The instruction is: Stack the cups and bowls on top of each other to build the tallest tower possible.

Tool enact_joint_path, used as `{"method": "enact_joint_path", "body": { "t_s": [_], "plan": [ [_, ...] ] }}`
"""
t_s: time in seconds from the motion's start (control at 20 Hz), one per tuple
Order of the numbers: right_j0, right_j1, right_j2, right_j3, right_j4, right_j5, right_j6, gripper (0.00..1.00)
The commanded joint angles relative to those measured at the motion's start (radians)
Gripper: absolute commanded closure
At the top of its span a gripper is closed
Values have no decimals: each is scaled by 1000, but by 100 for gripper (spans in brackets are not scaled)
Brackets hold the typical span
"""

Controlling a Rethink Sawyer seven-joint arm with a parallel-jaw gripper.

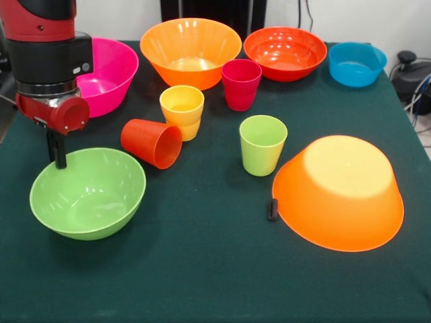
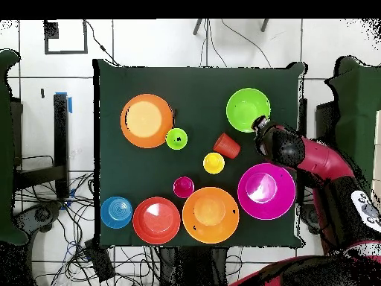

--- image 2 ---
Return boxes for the red plastic cup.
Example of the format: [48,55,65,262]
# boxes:
[212,133,242,161]

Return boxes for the orange plastic bowl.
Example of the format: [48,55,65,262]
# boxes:
[182,186,240,244]
[120,93,174,149]

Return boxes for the green plastic bowl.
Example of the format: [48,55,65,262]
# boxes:
[225,87,272,133]

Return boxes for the pink plastic bowl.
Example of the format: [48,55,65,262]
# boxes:
[237,162,297,221]

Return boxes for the green plastic cup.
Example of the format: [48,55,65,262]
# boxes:
[165,127,188,150]

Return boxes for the yellow plastic cup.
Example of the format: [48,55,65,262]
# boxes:
[202,152,226,175]

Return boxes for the crimson plastic cup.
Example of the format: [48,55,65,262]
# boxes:
[173,176,196,200]

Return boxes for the dark green tablecloth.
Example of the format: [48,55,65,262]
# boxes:
[92,58,307,250]

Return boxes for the red plastic bowl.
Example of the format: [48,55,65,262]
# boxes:
[132,196,182,246]

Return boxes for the blue plastic bowl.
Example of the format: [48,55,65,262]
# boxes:
[100,195,134,229]

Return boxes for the black bench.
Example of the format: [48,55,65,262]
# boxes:
[13,93,70,199]

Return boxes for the black power strip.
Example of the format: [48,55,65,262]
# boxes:
[84,239,115,282]

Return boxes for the black office chair base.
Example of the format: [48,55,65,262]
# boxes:
[13,202,63,239]

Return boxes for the green table with white boxes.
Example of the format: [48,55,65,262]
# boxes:
[325,56,381,191]

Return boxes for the green cloth covered table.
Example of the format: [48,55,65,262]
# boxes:
[0,48,29,245]

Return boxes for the white boxes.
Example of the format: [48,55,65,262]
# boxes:
[370,109,381,206]

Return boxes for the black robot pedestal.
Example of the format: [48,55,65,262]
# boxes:
[159,247,228,286]

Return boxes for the tangled floor cable bundle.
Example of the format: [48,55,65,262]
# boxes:
[14,171,161,286]

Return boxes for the black floor cable with plug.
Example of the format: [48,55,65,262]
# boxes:
[85,19,120,67]

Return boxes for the black square floor frame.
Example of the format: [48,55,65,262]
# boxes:
[43,19,89,55]

